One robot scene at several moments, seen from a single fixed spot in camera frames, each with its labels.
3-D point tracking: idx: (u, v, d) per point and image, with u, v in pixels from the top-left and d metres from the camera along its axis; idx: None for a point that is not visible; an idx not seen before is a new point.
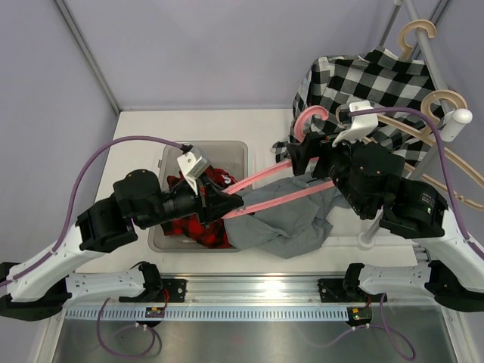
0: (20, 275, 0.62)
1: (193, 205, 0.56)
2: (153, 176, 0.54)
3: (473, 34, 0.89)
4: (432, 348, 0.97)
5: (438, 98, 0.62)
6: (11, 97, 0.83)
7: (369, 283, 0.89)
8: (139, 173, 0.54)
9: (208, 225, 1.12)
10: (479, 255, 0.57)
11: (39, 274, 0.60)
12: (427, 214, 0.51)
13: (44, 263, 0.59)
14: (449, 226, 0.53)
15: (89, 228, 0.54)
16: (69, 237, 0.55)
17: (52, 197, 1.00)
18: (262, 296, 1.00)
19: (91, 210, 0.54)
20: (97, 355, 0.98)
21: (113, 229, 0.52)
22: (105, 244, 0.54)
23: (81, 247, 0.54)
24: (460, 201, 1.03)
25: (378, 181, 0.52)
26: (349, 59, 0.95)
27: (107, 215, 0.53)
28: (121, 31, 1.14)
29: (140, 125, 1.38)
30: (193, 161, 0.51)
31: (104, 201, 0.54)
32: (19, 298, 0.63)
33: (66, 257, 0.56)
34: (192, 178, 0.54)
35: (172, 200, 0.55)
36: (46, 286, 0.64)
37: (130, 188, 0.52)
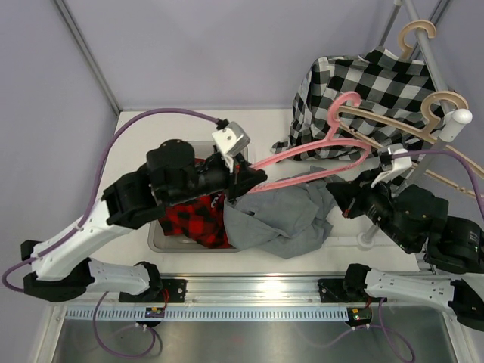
0: (44, 252, 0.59)
1: (224, 181, 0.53)
2: (187, 147, 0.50)
3: (473, 34, 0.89)
4: (432, 349, 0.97)
5: (438, 99, 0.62)
6: (11, 97, 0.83)
7: (378, 288, 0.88)
8: (173, 143, 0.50)
9: (208, 225, 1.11)
10: None
11: (63, 253, 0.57)
12: (474, 252, 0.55)
13: (69, 241, 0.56)
14: None
15: (116, 203, 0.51)
16: (96, 211, 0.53)
17: (52, 197, 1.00)
18: (262, 296, 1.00)
19: (117, 184, 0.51)
20: (97, 355, 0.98)
21: (142, 203, 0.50)
22: (133, 218, 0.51)
23: (108, 221, 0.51)
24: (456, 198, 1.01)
25: (425, 222, 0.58)
26: (350, 59, 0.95)
27: (134, 189, 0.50)
28: (122, 31, 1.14)
29: (141, 125, 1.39)
30: (233, 138, 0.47)
31: (133, 175, 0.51)
32: (44, 276, 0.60)
33: (91, 233, 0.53)
34: (229, 156, 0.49)
35: (203, 175, 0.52)
36: (71, 266, 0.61)
37: (164, 158, 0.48)
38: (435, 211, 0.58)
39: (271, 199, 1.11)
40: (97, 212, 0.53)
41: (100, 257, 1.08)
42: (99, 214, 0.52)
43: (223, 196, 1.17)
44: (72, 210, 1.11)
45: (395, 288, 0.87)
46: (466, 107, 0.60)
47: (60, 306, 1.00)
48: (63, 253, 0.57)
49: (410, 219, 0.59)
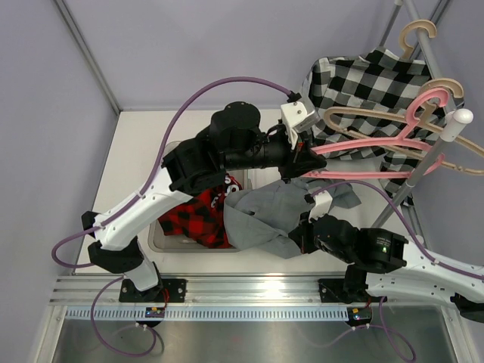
0: (107, 221, 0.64)
1: (282, 156, 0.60)
2: (255, 109, 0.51)
3: (474, 34, 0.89)
4: (431, 348, 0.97)
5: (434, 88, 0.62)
6: (10, 97, 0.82)
7: (378, 288, 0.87)
8: (237, 105, 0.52)
9: (208, 225, 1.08)
10: (454, 271, 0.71)
11: (127, 220, 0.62)
12: (384, 253, 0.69)
13: (132, 208, 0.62)
14: (411, 256, 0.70)
15: (177, 169, 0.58)
16: (158, 179, 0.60)
17: (52, 196, 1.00)
18: (262, 296, 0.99)
19: (177, 151, 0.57)
20: (98, 355, 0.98)
21: (203, 168, 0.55)
22: (194, 184, 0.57)
23: (170, 187, 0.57)
24: (450, 199, 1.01)
25: (336, 240, 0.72)
26: (350, 60, 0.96)
27: (194, 155, 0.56)
28: (121, 30, 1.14)
29: (141, 125, 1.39)
30: (303, 113, 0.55)
31: (193, 141, 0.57)
32: (107, 246, 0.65)
33: (155, 200, 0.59)
34: (294, 131, 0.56)
35: (265, 147, 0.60)
36: (130, 236, 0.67)
37: (231, 119, 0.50)
38: (337, 231, 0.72)
39: (271, 198, 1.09)
40: (160, 180, 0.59)
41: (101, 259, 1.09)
42: (161, 182, 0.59)
43: (223, 196, 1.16)
44: (72, 210, 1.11)
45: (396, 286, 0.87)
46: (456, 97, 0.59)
47: (60, 306, 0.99)
48: (128, 220, 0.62)
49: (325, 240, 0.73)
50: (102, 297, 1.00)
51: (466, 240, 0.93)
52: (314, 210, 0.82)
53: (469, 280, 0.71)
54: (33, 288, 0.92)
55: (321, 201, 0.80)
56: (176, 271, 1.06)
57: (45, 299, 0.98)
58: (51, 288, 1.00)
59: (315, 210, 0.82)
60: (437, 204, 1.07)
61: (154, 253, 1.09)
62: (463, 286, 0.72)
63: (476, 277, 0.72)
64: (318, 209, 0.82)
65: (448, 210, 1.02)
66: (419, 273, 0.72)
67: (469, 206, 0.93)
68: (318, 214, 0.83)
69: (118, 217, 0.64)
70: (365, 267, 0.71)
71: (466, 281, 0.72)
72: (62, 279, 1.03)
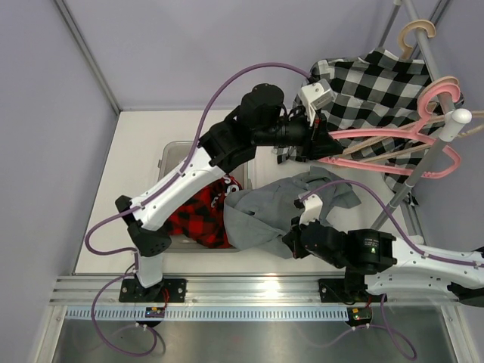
0: (147, 200, 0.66)
1: (302, 136, 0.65)
2: (277, 89, 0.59)
3: (473, 34, 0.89)
4: (432, 348, 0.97)
5: (432, 92, 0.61)
6: (10, 97, 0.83)
7: (378, 286, 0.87)
8: (264, 87, 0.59)
9: (208, 224, 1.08)
10: (444, 260, 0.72)
11: (170, 197, 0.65)
12: (373, 253, 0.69)
13: (174, 186, 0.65)
14: (401, 252, 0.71)
15: (212, 148, 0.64)
16: (196, 158, 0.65)
17: (52, 196, 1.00)
18: (262, 296, 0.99)
19: (212, 131, 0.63)
20: (97, 355, 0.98)
21: (237, 146, 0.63)
22: (231, 160, 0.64)
23: (210, 163, 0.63)
24: (448, 198, 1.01)
25: (324, 248, 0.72)
26: (349, 62, 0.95)
27: (228, 134, 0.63)
28: (120, 32, 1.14)
29: (141, 126, 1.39)
30: (320, 91, 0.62)
31: (223, 124, 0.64)
32: (147, 224, 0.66)
33: (195, 175, 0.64)
34: (313, 107, 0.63)
35: (285, 127, 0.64)
36: (167, 215, 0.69)
37: (262, 98, 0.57)
38: (324, 239, 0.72)
39: (271, 198, 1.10)
40: (199, 158, 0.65)
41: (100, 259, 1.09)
42: (200, 159, 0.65)
43: (223, 196, 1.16)
44: (73, 209, 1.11)
45: (394, 283, 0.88)
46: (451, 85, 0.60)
47: (60, 306, 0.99)
48: (170, 197, 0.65)
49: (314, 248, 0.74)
50: (102, 297, 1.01)
51: (466, 239, 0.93)
52: (303, 215, 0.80)
53: (462, 268, 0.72)
54: (33, 287, 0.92)
55: (308, 208, 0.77)
56: (176, 271, 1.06)
57: (45, 299, 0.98)
58: (51, 288, 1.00)
59: (305, 215, 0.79)
60: (436, 204, 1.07)
61: None
62: (456, 275, 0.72)
63: (466, 264, 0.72)
64: (308, 215, 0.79)
65: (447, 210, 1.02)
66: (413, 268, 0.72)
67: (467, 206, 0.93)
68: (308, 218, 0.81)
69: (158, 195, 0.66)
70: (357, 270, 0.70)
71: (458, 270, 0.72)
72: (62, 279, 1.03)
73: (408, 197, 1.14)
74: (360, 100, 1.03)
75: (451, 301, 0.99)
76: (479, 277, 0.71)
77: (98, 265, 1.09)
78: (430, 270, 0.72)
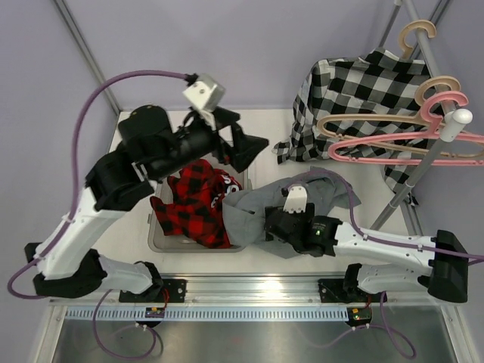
0: (44, 252, 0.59)
1: (209, 142, 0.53)
2: (161, 112, 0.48)
3: (474, 33, 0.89)
4: (432, 348, 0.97)
5: (432, 85, 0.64)
6: (10, 97, 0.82)
7: (367, 283, 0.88)
8: (146, 110, 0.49)
9: (208, 224, 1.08)
10: (384, 243, 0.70)
11: (65, 248, 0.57)
12: (317, 234, 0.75)
13: (65, 235, 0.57)
14: (342, 234, 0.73)
15: (100, 187, 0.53)
16: (82, 201, 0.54)
17: (51, 197, 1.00)
18: (262, 296, 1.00)
19: (96, 167, 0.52)
20: (97, 356, 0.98)
21: (125, 181, 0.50)
22: (119, 200, 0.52)
23: (95, 208, 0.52)
24: (448, 199, 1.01)
25: (278, 230, 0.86)
26: (350, 62, 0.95)
27: (114, 169, 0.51)
28: (120, 32, 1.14)
29: None
30: (206, 91, 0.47)
31: (112, 155, 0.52)
32: (52, 275, 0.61)
33: (84, 222, 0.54)
34: (208, 112, 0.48)
35: (186, 140, 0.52)
36: (76, 259, 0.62)
37: (138, 126, 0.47)
38: (277, 221, 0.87)
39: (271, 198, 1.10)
40: (85, 201, 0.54)
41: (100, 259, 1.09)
42: (86, 203, 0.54)
43: (222, 196, 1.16)
44: None
45: (380, 278, 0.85)
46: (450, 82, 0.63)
47: (60, 307, 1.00)
48: (65, 247, 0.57)
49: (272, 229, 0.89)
50: (107, 298, 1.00)
51: (464, 240, 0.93)
52: (288, 205, 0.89)
53: (404, 250, 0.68)
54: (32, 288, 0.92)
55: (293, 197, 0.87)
56: (176, 270, 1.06)
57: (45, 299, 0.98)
58: None
59: (289, 203, 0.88)
60: (436, 204, 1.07)
61: (154, 253, 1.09)
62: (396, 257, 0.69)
63: (410, 246, 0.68)
64: (292, 203, 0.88)
65: (448, 210, 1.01)
66: (355, 249, 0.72)
67: (466, 206, 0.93)
68: (292, 208, 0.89)
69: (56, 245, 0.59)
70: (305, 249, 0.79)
71: (399, 252, 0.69)
72: None
73: (408, 196, 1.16)
74: (360, 100, 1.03)
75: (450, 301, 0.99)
76: (423, 260, 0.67)
77: None
78: (373, 252, 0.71)
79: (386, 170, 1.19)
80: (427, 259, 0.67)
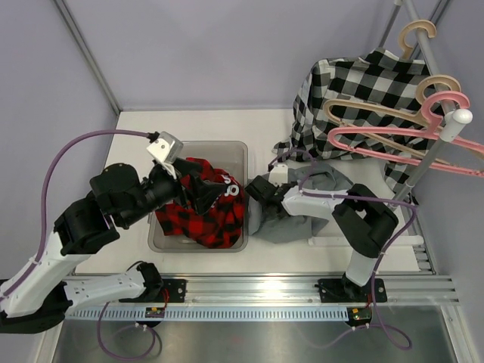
0: (10, 292, 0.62)
1: (172, 190, 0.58)
2: (131, 170, 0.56)
3: (475, 33, 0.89)
4: (431, 348, 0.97)
5: (432, 84, 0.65)
6: (10, 98, 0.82)
7: (352, 271, 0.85)
8: (116, 168, 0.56)
9: (208, 224, 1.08)
10: (310, 195, 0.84)
11: (28, 288, 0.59)
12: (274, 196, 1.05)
13: (30, 277, 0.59)
14: (293, 192, 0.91)
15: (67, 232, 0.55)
16: (50, 245, 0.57)
17: (51, 196, 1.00)
18: (262, 296, 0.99)
19: (66, 214, 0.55)
20: (97, 356, 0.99)
21: (92, 228, 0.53)
22: (86, 245, 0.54)
23: (62, 252, 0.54)
24: (448, 199, 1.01)
25: (252, 190, 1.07)
26: (350, 62, 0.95)
27: (83, 216, 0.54)
28: (120, 32, 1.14)
29: (141, 125, 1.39)
30: (166, 147, 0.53)
31: (82, 202, 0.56)
32: (14, 313, 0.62)
33: (51, 265, 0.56)
34: (169, 163, 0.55)
35: (151, 190, 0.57)
36: (39, 299, 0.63)
37: (108, 184, 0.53)
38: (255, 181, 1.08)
39: None
40: (51, 245, 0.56)
41: (100, 259, 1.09)
42: (52, 246, 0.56)
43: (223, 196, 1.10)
44: None
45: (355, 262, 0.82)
46: (450, 81, 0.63)
47: None
48: (28, 288, 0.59)
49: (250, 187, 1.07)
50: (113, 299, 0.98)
51: (464, 240, 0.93)
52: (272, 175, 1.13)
53: (321, 199, 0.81)
54: None
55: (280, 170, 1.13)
56: (176, 270, 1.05)
57: None
58: None
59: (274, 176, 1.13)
60: (437, 204, 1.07)
61: (155, 253, 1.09)
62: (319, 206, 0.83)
63: (324, 196, 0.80)
64: (276, 175, 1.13)
65: (448, 211, 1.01)
66: (296, 203, 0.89)
67: (466, 208, 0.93)
68: (275, 181, 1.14)
69: (20, 285, 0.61)
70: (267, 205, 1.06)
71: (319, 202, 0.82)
72: None
73: (408, 196, 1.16)
74: (359, 100, 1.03)
75: (449, 300, 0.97)
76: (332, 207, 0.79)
77: (97, 265, 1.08)
78: (305, 203, 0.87)
79: (386, 170, 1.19)
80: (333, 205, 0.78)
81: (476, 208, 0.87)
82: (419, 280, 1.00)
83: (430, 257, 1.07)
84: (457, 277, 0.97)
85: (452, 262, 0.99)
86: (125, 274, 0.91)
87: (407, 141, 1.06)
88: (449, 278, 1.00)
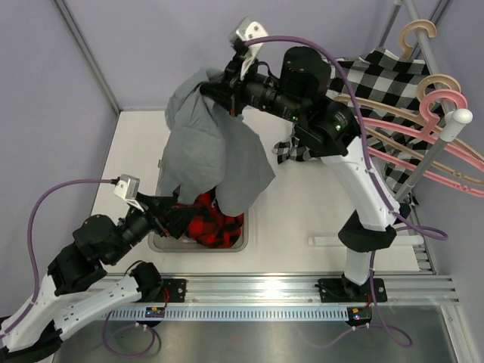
0: (11, 328, 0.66)
1: (147, 224, 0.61)
2: (107, 219, 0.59)
3: (475, 33, 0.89)
4: (432, 348, 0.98)
5: (432, 82, 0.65)
6: (11, 99, 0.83)
7: (355, 271, 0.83)
8: (94, 218, 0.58)
9: (208, 224, 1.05)
10: (376, 187, 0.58)
11: (27, 325, 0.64)
12: (335, 131, 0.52)
13: (29, 314, 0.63)
14: (353, 152, 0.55)
15: (60, 275, 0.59)
16: (44, 286, 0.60)
17: (51, 196, 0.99)
18: (262, 296, 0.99)
19: (57, 259, 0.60)
20: (97, 355, 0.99)
21: (79, 272, 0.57)
22: (79, 285, 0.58)
23: (55, 293, 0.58)
24: (448, 200, 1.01)
25: (301, 79, 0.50)
26: (350, 61, 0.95)
27: (72, 260, 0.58)
28: (120, 31, 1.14)
29: (141, 125, 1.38)
30: (124, 184, 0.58)
31: (69, 249, 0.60)
32: (15, 347, 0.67)
33: (46, 305, 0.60)
34: (132, 199, 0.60)
35: (128, 229, 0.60)
36: (38, 333, 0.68)
37: (88, 234, 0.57)
38: (309, 66, 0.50)
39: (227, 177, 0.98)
40: (44, 286, 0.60)
41: None
42: (48, 287, 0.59)
43: None
44: (72, 210, 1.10)
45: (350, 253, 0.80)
46: (453, 82, 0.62)
47: None
48: (26, 324, 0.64)
49: (285, 72, 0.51)
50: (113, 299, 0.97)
51: (463, 240, 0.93)
52: (255, 53, 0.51)
53: (378, 203, 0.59)
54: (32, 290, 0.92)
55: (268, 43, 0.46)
56: (176, 270, 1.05)
57: None
58: None
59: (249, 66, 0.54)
60: (437, 204, 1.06)
61: (155, 253, 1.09)
62: (370, 206, 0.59)
63: (385, 202, 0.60)
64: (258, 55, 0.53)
65: (448, 212, 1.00)
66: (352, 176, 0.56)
67: (465, 207, 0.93)
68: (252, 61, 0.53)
69: (19, 322, 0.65)
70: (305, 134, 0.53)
71: (376, 203, 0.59)
72: None
73: (408, 196, 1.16)
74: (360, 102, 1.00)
75: (449, 300, 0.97)
76: (381, 218, 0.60)
77: None
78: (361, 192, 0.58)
79: (386, 170, 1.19)
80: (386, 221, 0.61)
81: (476, 208, 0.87)
82: (419, 280, 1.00)
83: (430, 257, 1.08)
84: (457, 277, 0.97)
85: (451, 262, 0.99)
86: (116, 283, 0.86)
87: (407, 141, 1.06)
88: (449, 278, 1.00)
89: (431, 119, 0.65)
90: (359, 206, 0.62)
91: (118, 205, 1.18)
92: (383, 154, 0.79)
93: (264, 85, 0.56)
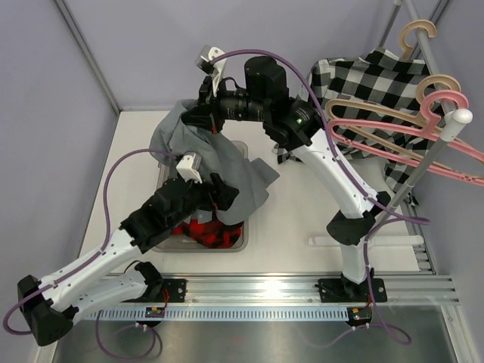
0: (61, 279, 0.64)
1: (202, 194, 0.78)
2: (182, 183, 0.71)
3: (475, 33, 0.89)
4: (432, 348, 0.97)
5: (432, 82, 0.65)
6: (10, 98, 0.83)
7: (354, 271, 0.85)
8: (171, 181, 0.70)
9: (209, 224, 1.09)
10: (346, 175, 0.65)
11: (85, 274, 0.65)
12: (296, 124, 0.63)
13: (91, 265, 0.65)
14: (318, 143, 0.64)
15: (134, 230, 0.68)
16: (116, 238, 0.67)
17: (51, 195, 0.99)
18: (262, 296, 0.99)
19: (133, 216, 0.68)
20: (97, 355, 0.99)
21: (155, 229, 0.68)
22: (150, 242, 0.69)
23: (132, 243, 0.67)
24: (448, 200, 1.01)
25: (259, 81, 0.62)
26: (350, 62, 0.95)
27: (146, 221, 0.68)
28: (120, 31, 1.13)
29: (141, 125, 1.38)
30: (189, 157, 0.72)
31: (143, 209, 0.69)
32: (57, 304, 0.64)
33: (116, 255, 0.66)
34: (195, 170, 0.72)
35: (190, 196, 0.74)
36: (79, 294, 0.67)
37: (172, 192, 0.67)
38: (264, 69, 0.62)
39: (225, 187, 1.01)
40: (118, 238, 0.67)
41: None
42: (119, 240, 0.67)
43: None
44: (72, 209, 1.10)
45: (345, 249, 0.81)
46: (453, 82, 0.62)
47: None
48: (85, 274, 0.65)
49: (248, 79, 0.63)
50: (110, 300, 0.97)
51: (463, 240, 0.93)
52: (220, 68, 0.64)
53: (353, 189, 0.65)
54: None
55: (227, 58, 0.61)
56: (176, 271, 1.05)
57: None
58: None
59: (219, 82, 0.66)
60: (437, 204, 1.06)
61: (155, 253, 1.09)
62: (344, 193, 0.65)
63: (359, 189, 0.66)
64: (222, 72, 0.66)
65: (448, 212, 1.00)
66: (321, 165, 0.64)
67: (465, 208, 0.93)
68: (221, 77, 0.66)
69: (71, 275, 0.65)
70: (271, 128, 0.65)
71: (349, 190, 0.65)
72: None
73: (408, 197, 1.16)
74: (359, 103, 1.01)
75: (449, 300, 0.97)
76: (357, 204, 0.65)
77: None
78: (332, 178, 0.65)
79: (386, 170, 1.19)
80: (364, 207, 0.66)
81: (476, 208, 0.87)
82: (418, 280, 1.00)
83: (430, 257, 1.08)
84: (457, 277, 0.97)
85: (451, 262, 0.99)
86: (122, 275, 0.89)
87: (407, 141, 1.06)
88: (449, 278, 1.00)
89: (430, 119, 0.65)
90: (336, 195, 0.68)
91: (118, 205, 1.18)
92: (386, 155, 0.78)
93: (236, 97, 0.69)
